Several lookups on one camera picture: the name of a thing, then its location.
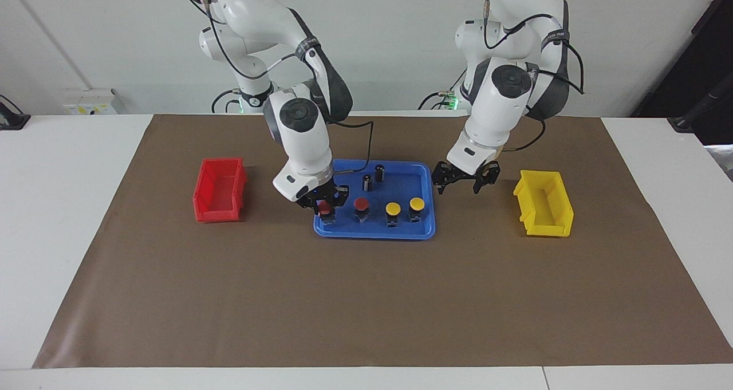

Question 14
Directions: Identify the blue plastic tray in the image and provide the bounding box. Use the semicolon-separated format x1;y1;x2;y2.
313;159;436;241

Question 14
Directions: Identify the yellow plastic bin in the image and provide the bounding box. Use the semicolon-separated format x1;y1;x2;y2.
513;170;574;238

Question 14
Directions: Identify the brown paper table mat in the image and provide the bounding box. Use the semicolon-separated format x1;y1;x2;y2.
33;114;733;369

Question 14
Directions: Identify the red plastic bin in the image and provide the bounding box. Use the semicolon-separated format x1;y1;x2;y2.
192;157;248;223

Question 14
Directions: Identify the black stand equipment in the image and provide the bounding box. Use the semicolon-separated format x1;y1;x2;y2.
632;0;733;147

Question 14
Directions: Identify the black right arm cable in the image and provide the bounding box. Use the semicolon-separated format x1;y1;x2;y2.
182;0;375;176

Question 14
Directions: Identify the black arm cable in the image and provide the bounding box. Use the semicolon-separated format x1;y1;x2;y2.
484;0;585;152
182;0;375;176

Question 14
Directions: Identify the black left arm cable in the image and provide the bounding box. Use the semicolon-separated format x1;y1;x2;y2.
484;0;585;152

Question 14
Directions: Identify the black base cable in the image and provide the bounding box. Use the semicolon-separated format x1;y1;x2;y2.
211;88;241;114
418;64;467;111

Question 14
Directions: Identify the white wall socket box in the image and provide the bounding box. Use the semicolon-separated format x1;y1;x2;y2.
62;88;119;116

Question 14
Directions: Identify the black device with cable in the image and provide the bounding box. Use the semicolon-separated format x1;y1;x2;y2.
0;94;31;131

